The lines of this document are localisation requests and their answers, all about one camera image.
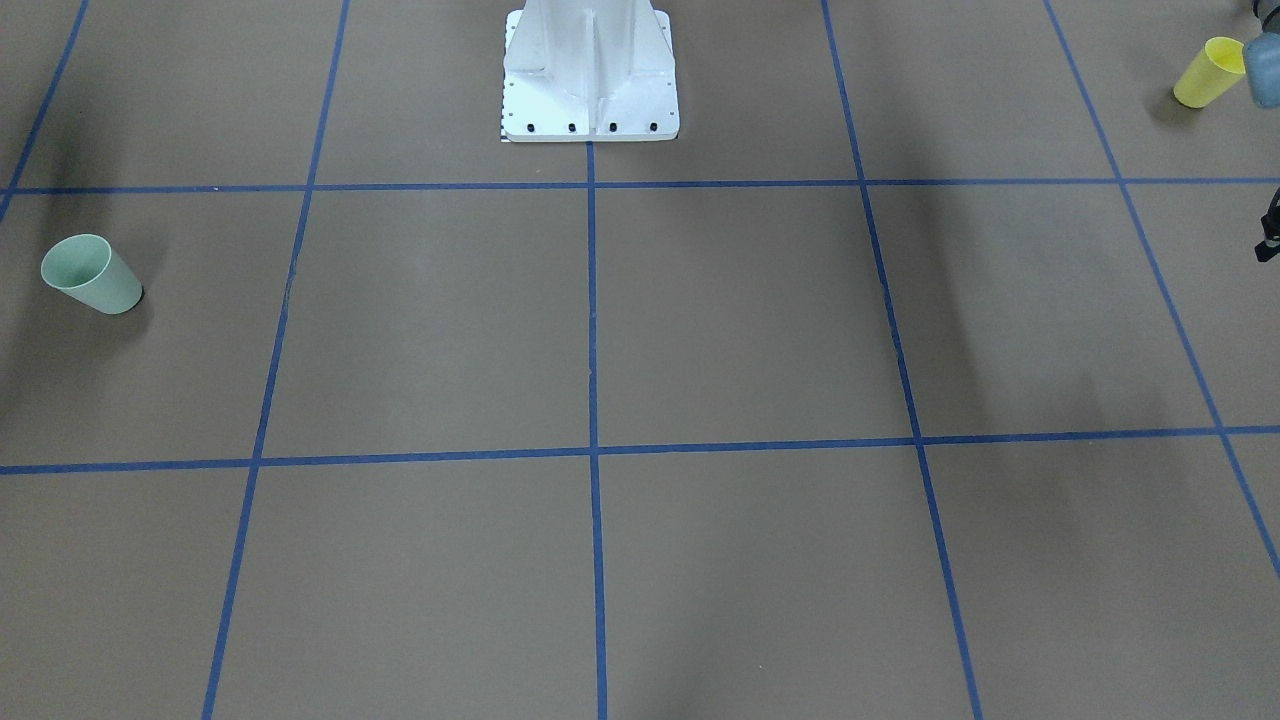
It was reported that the yellow plastic cup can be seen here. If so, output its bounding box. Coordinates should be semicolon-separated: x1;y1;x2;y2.
1172;36;1245;109

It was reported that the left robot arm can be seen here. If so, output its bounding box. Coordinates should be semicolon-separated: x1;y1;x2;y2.
1242;1;1279;109

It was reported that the green plastic cup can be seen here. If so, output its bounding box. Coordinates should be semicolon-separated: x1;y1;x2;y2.
40;234;145;315

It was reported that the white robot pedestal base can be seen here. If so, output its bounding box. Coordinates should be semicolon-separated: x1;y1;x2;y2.
500;1;681;143

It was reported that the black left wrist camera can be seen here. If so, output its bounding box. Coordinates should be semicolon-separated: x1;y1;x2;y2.
1254;190;1280;263

